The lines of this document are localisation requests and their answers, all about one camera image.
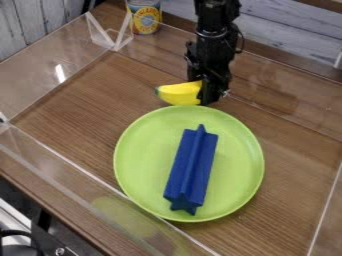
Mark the green round plate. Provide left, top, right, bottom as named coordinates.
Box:
left=114, top=106, right=265, bottom=223

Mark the blue star-shaped prism block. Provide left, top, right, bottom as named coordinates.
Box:
left=164, top=124, right=218, bottom=215

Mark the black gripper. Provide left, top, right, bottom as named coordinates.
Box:
left=185, top=29, right=240, bottom=106

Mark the clear acrylic front wall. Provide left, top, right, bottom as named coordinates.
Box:
left=0, top=113, right=220, bottom=256

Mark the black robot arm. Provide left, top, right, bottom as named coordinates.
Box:
left=185, top=0, right=245, bottom=106

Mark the yellow blue labelled can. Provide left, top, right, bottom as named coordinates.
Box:
left=126, top=0, right=162, bottom=35

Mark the clear acrylic corner bracket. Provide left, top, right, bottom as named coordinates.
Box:
left=86, top=12, right=134, bottom=52

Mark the yellow toy banana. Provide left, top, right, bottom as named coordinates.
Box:
left=156, top=81, right=202, bottom=106

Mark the black cable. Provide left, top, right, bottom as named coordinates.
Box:
left=0, top=229, right=46, bottom=256

